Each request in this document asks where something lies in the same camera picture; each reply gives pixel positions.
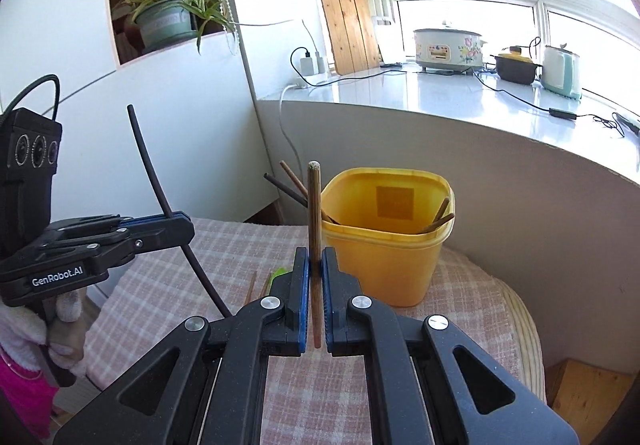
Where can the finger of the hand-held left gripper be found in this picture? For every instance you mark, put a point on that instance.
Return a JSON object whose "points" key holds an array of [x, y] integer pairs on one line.
{"points": [[85, 227], [150, 237]]}

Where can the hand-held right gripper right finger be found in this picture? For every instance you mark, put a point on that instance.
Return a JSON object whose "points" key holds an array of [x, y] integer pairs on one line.
{"points": [[326, 320]]}

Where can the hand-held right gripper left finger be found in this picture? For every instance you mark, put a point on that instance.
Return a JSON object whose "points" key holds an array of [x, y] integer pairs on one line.
{"points": [[303, 325]]}

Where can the green plastic spoon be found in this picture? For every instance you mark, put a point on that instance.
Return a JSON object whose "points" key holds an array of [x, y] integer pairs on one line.
{"points": [[280, 273]]}

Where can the black chopstick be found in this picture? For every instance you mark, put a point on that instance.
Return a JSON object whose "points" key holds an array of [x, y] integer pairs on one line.
{"points": [[148, 160]]}

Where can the yellow plastic container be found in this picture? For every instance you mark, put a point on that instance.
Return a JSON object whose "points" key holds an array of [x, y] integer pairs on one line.
{"points": [[395, 265]]}

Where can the brown wooden chopstick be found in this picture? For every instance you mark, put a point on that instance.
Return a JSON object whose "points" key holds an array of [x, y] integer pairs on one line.
{"points": [[294, 179]]}

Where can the person's left forearm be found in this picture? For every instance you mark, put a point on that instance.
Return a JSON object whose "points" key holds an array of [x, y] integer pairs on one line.
{"points": [[20, 330]]}

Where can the person's left hand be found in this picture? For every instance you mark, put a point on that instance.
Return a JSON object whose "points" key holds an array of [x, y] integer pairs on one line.
{"points": [[67, 335]]}

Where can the pink checked cloth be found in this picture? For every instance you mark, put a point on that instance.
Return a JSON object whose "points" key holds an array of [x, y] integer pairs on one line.
{"points": [[240, 250]]}

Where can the pink garment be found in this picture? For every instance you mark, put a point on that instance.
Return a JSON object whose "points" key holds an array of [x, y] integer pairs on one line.
{"points": [[25, 395]]}

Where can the beige woven cushion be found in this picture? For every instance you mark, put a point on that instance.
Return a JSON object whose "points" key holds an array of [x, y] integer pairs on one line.
{"points": [[522, 340]]}

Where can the white charger plug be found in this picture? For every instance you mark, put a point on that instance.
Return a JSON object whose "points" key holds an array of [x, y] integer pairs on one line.
{"points": [[321, 63]]}

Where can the white windowsill counter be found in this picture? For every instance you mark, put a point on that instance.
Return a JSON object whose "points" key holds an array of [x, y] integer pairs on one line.
{"points": [[425, 95]]}

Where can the wooden stool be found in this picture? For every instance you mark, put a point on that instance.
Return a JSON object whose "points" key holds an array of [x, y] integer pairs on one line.
{"points": [[585, 400]]}

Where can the white cutting board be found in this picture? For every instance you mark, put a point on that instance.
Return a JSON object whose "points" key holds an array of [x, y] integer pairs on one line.
{"points": [[392, 47]]}

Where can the wooden plank board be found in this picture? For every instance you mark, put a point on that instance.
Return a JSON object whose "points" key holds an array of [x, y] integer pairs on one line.
{"points": [[345, 20]]}

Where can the white floral electric cooker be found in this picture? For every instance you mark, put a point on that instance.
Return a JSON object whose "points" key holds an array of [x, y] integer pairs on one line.
{"points": [[445, 50]]}

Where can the black power brick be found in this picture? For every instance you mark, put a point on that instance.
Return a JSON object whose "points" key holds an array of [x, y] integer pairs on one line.
{"points": [[562, 113]]}

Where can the brown pot with yellow lid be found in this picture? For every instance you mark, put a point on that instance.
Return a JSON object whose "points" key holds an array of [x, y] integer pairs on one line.
{"points": [[517, 70]]}

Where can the white and mint kettle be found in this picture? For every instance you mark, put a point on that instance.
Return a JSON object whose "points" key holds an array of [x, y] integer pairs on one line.
{"points": [[560, 72]]}

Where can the white power strip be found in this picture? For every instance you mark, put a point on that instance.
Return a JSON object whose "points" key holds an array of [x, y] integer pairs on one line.
{"points": [[631, 124]]}

